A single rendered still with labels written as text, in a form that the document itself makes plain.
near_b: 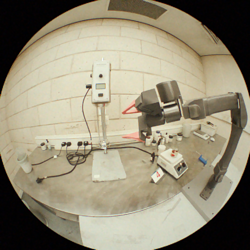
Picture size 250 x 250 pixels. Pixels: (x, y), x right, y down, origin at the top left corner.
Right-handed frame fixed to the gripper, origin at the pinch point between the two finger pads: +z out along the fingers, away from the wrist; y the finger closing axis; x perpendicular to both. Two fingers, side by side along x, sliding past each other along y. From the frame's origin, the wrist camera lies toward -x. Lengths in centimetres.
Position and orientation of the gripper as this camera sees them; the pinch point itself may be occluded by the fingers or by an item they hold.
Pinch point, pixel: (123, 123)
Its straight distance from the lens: 32.6
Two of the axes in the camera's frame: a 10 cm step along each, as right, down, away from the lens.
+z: -8.8, 2.0, 4.3
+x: 4.8, 3.5, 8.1
